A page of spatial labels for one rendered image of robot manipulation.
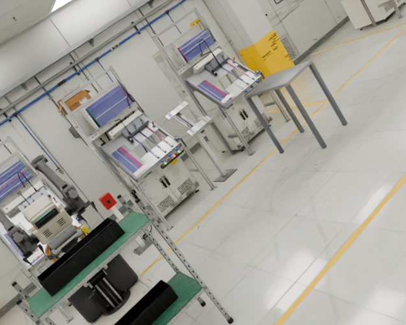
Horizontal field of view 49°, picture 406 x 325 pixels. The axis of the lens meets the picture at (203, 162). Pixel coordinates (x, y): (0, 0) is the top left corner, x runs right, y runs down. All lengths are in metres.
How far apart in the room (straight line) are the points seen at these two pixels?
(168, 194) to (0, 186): 1.90
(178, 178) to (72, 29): 2.92
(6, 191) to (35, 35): 2.66
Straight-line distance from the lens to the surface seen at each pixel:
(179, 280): 3.34
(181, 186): 5.61
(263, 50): 7.80
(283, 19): 8.90
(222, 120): 5.89
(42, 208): 3.37
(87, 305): 3.89
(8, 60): 6.94
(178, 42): 6.17
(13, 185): 5.28
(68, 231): 3.45
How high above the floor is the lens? 1.80
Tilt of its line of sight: 16 degrees down
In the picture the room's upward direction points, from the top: 35 degrees counter-clockwise
